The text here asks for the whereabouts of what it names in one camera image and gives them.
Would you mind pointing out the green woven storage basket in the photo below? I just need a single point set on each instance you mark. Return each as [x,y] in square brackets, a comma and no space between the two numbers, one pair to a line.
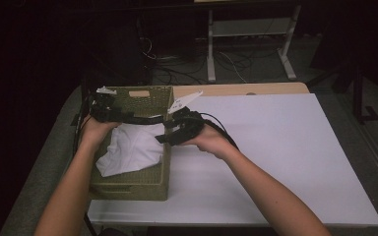
[138,185]

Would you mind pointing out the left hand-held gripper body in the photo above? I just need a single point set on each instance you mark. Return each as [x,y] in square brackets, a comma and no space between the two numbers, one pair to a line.
[103,108]

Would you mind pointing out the person's right hand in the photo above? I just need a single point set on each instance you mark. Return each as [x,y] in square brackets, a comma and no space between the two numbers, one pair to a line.
[211,141]

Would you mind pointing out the white table board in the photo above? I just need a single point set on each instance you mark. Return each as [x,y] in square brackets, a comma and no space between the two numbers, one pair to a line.
[292,157]

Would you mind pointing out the black table leg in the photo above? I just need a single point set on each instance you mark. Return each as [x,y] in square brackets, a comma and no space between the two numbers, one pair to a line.
[84,88]

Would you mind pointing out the dark computer case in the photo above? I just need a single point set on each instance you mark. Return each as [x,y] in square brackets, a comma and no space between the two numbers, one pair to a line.
[121,52]

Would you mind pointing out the white metal desk frame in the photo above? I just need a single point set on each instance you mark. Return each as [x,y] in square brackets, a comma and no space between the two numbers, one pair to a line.
[249,28]

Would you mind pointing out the white boxer briefs black waistband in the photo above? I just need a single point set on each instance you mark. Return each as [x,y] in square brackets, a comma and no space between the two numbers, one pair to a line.
[131,150]

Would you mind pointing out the person's left hand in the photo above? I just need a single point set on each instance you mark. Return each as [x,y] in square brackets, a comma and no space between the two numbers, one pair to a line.
[93,132]

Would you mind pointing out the dark metal stand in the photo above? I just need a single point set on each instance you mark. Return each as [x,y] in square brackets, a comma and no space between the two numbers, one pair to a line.
[357,91]

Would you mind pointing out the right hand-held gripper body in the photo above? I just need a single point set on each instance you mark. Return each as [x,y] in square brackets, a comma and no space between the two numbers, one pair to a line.
[190,123]

